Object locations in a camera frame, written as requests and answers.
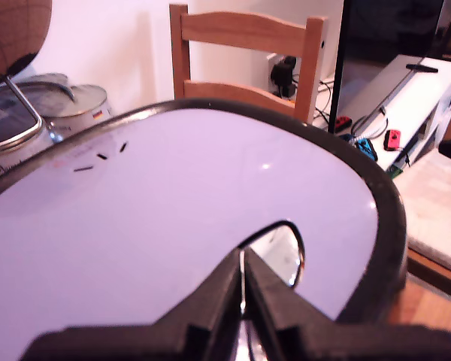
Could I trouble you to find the wooden chair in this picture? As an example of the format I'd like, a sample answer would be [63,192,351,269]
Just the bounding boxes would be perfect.
[168,3,328,123]

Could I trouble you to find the beige cushion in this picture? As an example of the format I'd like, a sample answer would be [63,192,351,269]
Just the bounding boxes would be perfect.
[392,148,451,279]

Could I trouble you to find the white low shelf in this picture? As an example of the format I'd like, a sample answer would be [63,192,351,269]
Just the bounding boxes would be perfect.
[311,54,451,172]

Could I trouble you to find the black power adapter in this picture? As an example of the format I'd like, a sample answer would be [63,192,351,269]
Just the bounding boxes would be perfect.
[270,56,298,99]

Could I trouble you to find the large metal tin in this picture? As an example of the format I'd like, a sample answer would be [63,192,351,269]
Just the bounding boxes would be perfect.
[0,80,56,181]

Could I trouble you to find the blue game controller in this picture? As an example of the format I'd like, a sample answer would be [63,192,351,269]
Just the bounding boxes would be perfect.
[355,138,379,162]

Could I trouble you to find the brown globe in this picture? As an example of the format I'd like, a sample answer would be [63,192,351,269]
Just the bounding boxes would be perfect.
[0,0,53,89]

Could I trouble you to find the black bar on shelf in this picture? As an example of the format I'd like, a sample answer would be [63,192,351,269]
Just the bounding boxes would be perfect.
[405,63,439,73]

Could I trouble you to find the red game controller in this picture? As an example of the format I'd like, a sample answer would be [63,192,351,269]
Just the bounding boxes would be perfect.
[383,129,402,151]

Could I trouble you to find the metal globe stand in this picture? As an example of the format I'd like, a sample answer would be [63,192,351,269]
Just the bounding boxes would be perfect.
[5,77,63,144]

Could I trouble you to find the large metal lid button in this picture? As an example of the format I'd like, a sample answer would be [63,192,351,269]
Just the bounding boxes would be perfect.
[237,221,307,361]

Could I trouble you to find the tin can with flag label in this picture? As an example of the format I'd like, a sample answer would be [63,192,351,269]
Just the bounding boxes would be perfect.
[41,84,114,138]

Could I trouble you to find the black television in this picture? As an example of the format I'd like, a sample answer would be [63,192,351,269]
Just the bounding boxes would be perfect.
[328,0,446,135]

